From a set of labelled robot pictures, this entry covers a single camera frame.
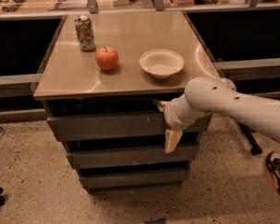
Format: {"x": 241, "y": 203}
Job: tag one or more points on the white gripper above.
{"x": 170, "y": 116}

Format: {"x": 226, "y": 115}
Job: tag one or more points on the grey top drawer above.
{"x": 110, "y": 125}

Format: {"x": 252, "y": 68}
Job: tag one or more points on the grey drawer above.
{"x": 110, "y": 125}
{"x": 134, "y": 179}
{"x": 130, "y": 156}

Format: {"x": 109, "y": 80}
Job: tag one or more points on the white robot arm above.
{"x": 206, "y": 95}

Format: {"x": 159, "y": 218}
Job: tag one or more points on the grey middle drawer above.
{"x": 130, "y": 156}

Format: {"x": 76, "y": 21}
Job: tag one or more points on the grey bottom drawer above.
{"x": 134, "y": 179}

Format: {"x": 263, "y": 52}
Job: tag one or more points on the grey drawer cabinet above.
{"x": 72, "y": 84}

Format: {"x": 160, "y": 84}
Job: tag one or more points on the white paper bowl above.
{"x": 161, "y": 63}

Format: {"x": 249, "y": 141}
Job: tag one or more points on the red apple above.
{"x": 107, "y": 58}

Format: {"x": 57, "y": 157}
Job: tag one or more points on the black stand base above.
{"x": 255, "y": 148}

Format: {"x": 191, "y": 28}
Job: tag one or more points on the crushed soda can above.
{"x": 85, "y": 34}

